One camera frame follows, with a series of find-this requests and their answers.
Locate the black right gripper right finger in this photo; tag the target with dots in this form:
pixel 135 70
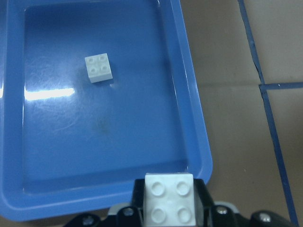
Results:
pixel 203 202

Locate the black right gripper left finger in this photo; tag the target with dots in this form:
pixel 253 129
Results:
pixel 137 201

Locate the white block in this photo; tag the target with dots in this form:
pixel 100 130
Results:
pixel 98 68
pixel 169 200

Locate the blue plastic tray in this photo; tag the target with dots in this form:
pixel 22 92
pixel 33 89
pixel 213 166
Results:
pixel 68 145

